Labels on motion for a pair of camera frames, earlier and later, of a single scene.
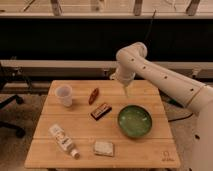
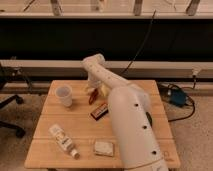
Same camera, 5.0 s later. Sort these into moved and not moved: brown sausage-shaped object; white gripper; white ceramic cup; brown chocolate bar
Moved: white gripper
Not moved: white ceramic cup; brown sausage-shaped object; brown chocolate bar
